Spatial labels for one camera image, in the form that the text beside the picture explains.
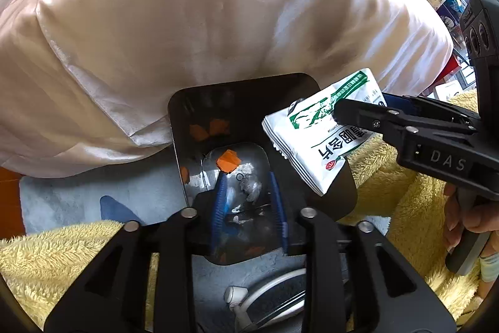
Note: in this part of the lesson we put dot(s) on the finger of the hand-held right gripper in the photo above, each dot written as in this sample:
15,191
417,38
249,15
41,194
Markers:
366,114
401,103

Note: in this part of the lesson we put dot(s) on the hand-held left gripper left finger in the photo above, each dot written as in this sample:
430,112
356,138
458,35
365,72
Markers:
220,208

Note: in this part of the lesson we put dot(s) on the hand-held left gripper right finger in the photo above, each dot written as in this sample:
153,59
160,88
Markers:
278,208

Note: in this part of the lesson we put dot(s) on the white green snack packet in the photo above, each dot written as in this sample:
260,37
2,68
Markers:
308,138

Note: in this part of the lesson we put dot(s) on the black steel trash bin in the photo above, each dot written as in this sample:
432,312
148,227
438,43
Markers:
241,95

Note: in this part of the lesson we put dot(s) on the person's right hand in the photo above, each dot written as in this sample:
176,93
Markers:
450,216

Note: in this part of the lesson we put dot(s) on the clear plastic wrapper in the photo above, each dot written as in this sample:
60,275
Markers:
251,186

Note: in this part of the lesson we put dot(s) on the small white box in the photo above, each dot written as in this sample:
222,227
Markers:
448,91

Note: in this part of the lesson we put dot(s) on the orange paper scrap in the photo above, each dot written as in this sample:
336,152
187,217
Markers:
229,160

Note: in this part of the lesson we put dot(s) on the yellow fluffy blanket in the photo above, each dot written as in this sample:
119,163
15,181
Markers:
393,181

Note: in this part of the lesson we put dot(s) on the blue carton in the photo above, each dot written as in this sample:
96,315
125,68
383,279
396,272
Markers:
452,5

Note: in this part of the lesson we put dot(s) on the person's leg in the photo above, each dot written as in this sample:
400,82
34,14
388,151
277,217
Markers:
490,270

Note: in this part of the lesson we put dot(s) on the light blue floor mat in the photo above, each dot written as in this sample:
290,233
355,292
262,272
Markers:
58,200

